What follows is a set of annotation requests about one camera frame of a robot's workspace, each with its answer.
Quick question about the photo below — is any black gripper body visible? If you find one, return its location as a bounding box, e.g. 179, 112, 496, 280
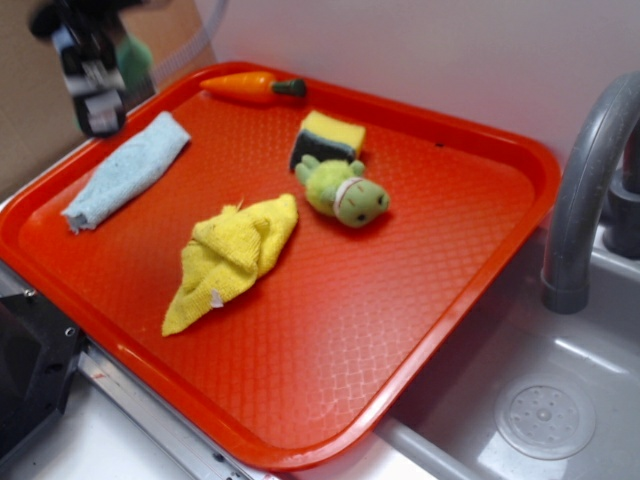
28, 0, 145, 39

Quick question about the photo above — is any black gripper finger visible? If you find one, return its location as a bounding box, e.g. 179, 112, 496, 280
52, 24, 126, 138

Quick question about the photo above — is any green rectangular block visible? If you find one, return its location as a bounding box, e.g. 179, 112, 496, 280
116, 34, 153, 91

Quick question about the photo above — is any light blue rolled cloth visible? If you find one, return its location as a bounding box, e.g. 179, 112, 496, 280
62, 112, 191, 234

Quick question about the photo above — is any orange toy carrot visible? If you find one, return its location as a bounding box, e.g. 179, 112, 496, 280
199, 71, 307, 104

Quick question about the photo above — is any yellow crumpled cloth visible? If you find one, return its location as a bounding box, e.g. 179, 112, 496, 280
161, 194, 298, 337

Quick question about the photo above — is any yellow and black sponge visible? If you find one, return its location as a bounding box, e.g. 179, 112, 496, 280
289, 111, 366, 171

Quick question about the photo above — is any red plastic tray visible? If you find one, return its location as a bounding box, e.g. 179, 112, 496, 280
1, 63, 560, 473

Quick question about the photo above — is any green plush turtle toy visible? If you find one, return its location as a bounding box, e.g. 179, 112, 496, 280
294, 154, 390, 228

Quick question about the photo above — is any grey curved faucet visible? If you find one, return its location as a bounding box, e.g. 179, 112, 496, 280
541, 71, 639, 314

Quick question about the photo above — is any grey sink basin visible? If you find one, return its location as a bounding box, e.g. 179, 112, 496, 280
377, 234, 639, 479

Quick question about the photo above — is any round sink drain strainer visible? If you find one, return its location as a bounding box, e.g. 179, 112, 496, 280
494, 377, 596, 461

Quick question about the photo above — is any clear ribbed cable hose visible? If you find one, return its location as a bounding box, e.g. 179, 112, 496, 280
149, 0, 233, 84

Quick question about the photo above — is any black metal bracket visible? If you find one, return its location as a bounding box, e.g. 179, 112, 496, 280
1, 289, 84, 467

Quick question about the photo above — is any aluminium frame rail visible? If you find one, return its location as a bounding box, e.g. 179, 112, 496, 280
1, 266, 266, 479

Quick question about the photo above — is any dark grey faucet handle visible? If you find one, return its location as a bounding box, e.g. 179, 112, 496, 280
603, 147, 639, 260

